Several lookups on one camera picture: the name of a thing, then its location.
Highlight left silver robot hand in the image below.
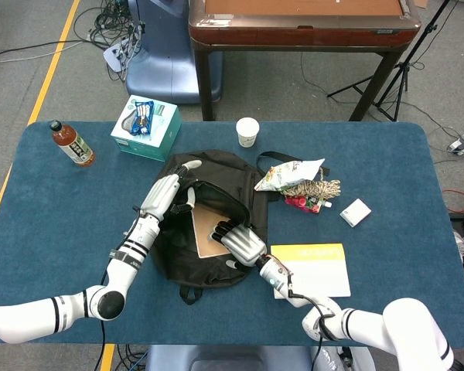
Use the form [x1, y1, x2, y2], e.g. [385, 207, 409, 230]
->
[140, 158, 203, 223]

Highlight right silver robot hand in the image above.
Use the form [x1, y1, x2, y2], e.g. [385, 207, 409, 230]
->
[210, 218, 268, 270]

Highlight brown notebook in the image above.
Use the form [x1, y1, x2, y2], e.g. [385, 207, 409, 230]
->
[191, 203, 233, 259]

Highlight black fabric backpack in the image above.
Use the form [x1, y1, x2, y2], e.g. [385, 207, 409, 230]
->
[152, 149, 301, 305]

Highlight yellow white notepad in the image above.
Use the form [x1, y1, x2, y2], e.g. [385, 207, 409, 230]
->
[269, 243, 352, 301]

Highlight white chips bag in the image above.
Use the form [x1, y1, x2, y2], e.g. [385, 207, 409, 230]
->
[254, 158, 326, 192]

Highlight teal cardboard product box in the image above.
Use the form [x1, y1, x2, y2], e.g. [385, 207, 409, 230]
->
[110, 94, 183, 162]

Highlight pink drink pouch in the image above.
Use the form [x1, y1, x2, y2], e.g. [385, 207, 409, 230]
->
[285, 195, 333, 214]

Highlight blue cookie snack pack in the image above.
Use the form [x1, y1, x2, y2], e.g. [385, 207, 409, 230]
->
[128, 100, 155, 136]

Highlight tea bottle with black cap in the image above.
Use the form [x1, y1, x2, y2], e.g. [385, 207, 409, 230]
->
[49, 120, 97, 168]

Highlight blue felt table cover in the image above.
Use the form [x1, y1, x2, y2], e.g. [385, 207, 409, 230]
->
[0, 121, 464, 346]

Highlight white paper cup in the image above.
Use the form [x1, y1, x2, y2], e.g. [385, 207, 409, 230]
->
[235, 117, 261, 148]

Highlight blue-grey robot torso base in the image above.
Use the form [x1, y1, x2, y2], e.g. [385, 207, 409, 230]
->
[145, 345, 376, 371]

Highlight small white box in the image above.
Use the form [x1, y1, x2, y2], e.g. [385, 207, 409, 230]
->
[339, 198, 373, 228]

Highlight brown mahjong table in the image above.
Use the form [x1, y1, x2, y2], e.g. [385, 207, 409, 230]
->
[188, 0, 422, 123]

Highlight black tripod stand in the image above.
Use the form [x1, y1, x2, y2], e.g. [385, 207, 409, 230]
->
[326, 0, 453, 123]

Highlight black and beige rope bundle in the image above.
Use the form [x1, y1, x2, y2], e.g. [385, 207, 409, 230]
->
[281, 166, 342, 202]

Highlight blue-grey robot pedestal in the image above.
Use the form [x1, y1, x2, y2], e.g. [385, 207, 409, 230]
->
[125, 0, 223, 105]

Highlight tangled black floor cables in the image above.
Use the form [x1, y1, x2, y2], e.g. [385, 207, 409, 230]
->
[73, 0, 145, 82]

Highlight red floor cable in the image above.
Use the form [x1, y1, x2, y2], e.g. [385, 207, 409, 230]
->
[442, 188, 464, 214]

